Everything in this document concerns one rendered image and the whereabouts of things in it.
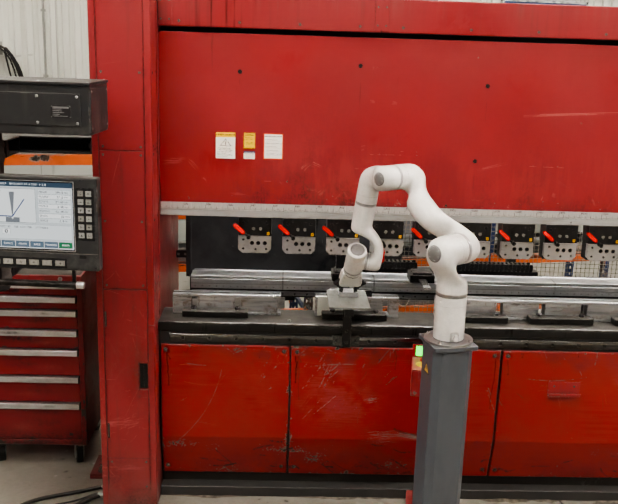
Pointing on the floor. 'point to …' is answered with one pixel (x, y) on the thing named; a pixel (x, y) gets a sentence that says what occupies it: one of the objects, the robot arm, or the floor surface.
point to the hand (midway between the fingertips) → (348, 289)
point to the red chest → (40, 362)
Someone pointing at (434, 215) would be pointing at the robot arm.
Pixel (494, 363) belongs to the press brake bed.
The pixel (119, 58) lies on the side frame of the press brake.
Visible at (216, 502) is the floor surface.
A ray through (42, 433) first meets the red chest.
